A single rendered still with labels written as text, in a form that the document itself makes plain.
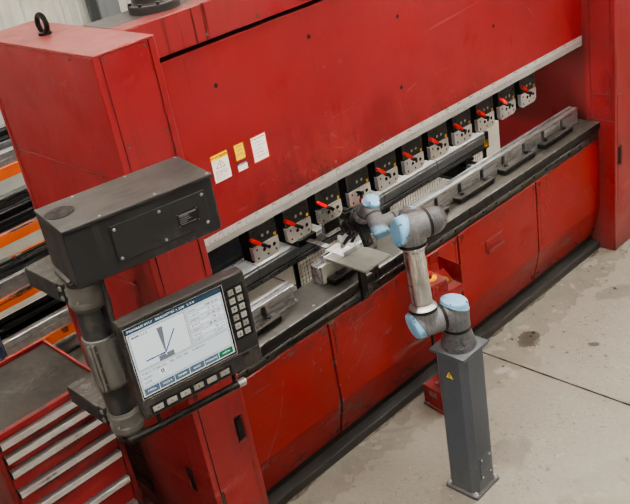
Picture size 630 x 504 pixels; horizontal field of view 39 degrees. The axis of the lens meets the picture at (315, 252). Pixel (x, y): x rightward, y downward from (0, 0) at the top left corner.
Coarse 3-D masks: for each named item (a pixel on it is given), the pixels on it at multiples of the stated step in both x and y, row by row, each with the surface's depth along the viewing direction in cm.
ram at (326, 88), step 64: (320, 0) 376; (384, 0) 400; (448, 0) 431; (512, 0) 467; (576, 0) 510; (192, 64) 336; (256, 64) 357; (320, 64) 382; (384, 64) 410; (448, 64) 443; (512, 64) 481; (192, 128) 343; (256, 128) 365; (320, 128) 391; (384, 128) 421; (256, 192) 374
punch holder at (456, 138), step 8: (464, 112) 461; (448, 120) 457; (456, 120) 458; (464, 120) 463; (448, 128) 460; (456, 128) 459; (464, 128) 464; (448, 136) 463; (456, 136) 460; (464, 136) 465; (456, 144) 462
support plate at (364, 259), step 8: (360, 248) 418; (368, 248) 417; (328, 256) 416; (336, 256) 415; (352, 256) 412; (360, 256) 411; (368, 256) 410; (376, 256) 409; (384, 256) 407; (344, 264) 407; (352, 264) 406; (360, 264) 404; (368, 264) 403; (376, 264) 402
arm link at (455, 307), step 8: (448, 296) 368; (456, 296) 367; (440, 304) 365; (448, 304) 362; (456, 304) 361; (464, 304) 362; (448, 312) 362; (456, 312) 362; (464, 312) 363; (448, 320) 362; (456, 320) 363; (464, 320) 365; (448, 328) 365; (456, 328) 366; (464, 328) 366
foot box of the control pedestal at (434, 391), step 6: (432, 378) 466; (438, 378) 466; (426, 384) 463; (432, 384) 462; (426, 390) 463; (432, 390) 459; (438, 390) 457; (426, 396) 466; (432, 396) 461; (438, 396) 456; (426, 402) 467; (432, 402) 463; (438, 402) 459; (432, 408) 463; (438, 408) 461
